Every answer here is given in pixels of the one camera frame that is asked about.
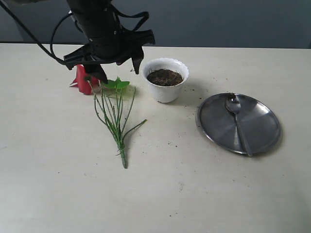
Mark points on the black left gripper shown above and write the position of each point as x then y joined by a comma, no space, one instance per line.
112,38

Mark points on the red artificial flower with stems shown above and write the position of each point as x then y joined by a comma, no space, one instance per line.
109,105

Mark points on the steel spork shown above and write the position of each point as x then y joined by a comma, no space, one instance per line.
233,105

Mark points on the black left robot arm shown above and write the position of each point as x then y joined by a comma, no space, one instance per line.
94,7

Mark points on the brown soil clump with roots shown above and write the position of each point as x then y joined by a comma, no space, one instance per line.
164,77

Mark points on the white plastic flower pot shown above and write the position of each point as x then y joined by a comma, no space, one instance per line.
165,94

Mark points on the round steel plate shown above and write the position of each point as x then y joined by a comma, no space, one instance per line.
260,125

